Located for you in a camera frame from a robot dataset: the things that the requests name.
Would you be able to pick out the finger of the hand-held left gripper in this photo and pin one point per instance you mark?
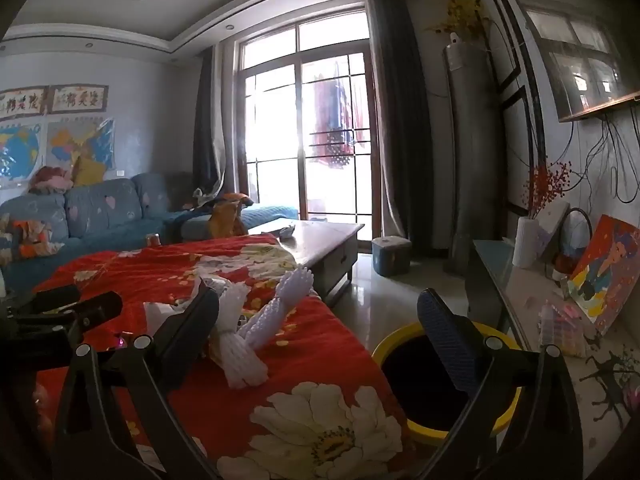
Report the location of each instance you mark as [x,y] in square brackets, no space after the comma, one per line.
[55,292]
[95,306]

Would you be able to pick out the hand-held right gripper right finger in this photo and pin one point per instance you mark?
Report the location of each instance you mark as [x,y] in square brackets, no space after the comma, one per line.
[445,330]

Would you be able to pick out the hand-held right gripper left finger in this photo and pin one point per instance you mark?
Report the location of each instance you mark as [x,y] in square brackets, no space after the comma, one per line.
[192,317]

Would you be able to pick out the white paper scrap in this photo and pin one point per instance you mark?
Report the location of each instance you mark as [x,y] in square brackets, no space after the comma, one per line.
[162,317]

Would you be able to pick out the yellow bin with black bag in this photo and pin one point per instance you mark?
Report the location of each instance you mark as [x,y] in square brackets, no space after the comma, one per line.
[395,347]

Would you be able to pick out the long white foam net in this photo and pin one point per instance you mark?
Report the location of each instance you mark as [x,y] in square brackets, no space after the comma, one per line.
[282,300]

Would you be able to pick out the orange patterned cloth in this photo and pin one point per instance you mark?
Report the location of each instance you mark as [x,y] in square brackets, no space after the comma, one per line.
[32,237]

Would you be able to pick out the glass-topped television cabinet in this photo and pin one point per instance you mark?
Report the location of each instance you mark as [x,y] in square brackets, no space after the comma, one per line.
[520,300]

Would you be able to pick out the blue square stool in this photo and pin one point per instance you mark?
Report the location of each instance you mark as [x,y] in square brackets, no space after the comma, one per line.
[391,255]

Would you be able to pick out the blue patterned sofa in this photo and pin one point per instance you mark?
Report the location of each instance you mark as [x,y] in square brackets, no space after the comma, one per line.
[100,210]

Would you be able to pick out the orange plush toy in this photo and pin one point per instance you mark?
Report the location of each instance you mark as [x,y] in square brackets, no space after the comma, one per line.
[225,217]

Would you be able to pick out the pink plush pillow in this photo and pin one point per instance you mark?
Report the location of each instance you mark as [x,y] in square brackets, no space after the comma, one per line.
[49,180]

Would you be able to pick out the white vase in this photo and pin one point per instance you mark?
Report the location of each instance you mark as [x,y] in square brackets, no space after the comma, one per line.
[526,245]

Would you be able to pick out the clear bag of pastel items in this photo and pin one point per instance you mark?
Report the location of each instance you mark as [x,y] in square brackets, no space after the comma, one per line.
[562,330]

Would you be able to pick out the yellow pillow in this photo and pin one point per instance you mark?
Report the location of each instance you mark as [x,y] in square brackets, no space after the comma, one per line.
[89,172]

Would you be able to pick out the red floral blanket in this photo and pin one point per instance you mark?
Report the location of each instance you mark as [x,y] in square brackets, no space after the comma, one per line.
[310,360]

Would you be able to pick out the world map poster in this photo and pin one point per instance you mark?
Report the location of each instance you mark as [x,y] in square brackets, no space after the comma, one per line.
[17,152]

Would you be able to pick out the white canvas board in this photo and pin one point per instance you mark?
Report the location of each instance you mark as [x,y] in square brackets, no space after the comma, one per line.
[552,227]

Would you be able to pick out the white coffee table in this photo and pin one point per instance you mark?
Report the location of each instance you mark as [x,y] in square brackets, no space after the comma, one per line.
[320,240]

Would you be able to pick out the colourful country map poster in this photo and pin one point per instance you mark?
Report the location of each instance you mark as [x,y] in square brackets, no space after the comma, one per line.
[75,142]

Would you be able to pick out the colourful figure painting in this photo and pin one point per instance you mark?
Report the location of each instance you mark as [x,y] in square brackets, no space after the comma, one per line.
[607,275]

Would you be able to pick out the grey standing air conditioner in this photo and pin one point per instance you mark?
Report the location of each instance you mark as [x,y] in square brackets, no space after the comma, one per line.
[470,150]

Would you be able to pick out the framed calligraphy poster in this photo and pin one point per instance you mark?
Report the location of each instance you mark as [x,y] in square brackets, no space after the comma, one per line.
[79,98]
[22,102]

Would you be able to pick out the dark grey curtain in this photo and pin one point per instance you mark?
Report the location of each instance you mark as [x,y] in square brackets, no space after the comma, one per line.
[400,125]
[207,125]

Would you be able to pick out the glass balcony door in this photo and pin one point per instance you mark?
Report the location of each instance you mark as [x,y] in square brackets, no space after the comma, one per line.
[280,110]

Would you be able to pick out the hanging laundry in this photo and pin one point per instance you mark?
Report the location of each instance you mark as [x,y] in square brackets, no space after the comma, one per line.
[332,120]

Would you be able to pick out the yellow artificial flowers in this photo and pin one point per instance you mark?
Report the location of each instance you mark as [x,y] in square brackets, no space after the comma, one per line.
[462,17]

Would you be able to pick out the wall-mounted television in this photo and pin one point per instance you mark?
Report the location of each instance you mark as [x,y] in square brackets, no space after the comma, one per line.
[580,45]

